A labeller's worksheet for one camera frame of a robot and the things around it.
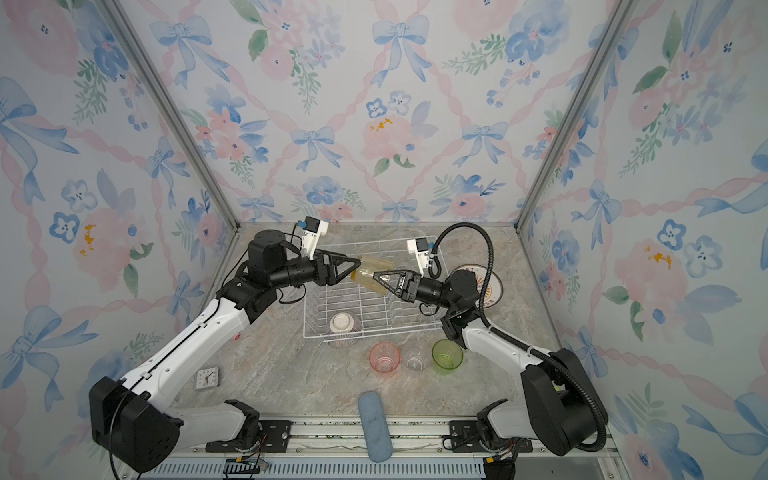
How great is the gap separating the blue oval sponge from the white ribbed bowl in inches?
5.8

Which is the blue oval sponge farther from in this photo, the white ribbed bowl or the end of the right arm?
the end of the right arm

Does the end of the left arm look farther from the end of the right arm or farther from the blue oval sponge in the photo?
the blue oval sponge

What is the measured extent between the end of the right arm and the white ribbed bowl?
25 centimetres

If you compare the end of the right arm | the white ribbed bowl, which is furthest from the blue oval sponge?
the end of the right arm

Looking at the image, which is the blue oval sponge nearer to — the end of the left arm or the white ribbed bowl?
the white ribbed bowl

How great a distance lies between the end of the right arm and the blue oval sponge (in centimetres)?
33

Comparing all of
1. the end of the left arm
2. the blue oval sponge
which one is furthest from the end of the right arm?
the blue oval sponge

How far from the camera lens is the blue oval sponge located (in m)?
0.71

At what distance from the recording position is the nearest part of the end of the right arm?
0.64 metres

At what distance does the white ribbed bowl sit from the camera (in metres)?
0.87
